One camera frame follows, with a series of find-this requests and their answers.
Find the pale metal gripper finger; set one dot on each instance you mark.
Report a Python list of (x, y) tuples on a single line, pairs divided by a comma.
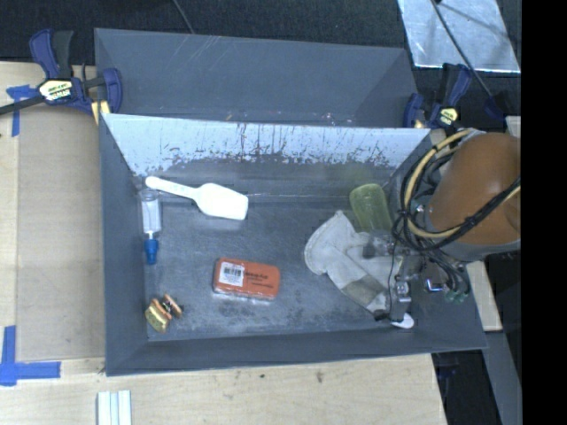
[(402, 303)]

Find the yellow-green plastic cup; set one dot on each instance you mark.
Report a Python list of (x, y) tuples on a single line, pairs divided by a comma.
[(370, 206)]

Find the white work glove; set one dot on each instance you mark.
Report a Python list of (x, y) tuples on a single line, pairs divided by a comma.
[(330, 248)]

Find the orange flat block with label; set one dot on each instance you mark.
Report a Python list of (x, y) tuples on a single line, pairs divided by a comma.
[(252, 279)]

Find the grey metal bin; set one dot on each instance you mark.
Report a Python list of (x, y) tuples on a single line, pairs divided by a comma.
[(266, 237)]

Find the white plastic scoop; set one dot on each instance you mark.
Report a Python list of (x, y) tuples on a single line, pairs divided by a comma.
[(217, 203)]

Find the yellow and brown toy burger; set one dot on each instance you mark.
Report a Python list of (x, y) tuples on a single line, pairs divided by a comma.
[(158, 317)]

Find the clear bottle with blue cap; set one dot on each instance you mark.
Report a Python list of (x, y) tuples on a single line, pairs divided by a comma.
[(151, 213)]

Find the black cylinder on white bracket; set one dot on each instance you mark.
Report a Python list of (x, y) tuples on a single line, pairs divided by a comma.
[(403, 323)]

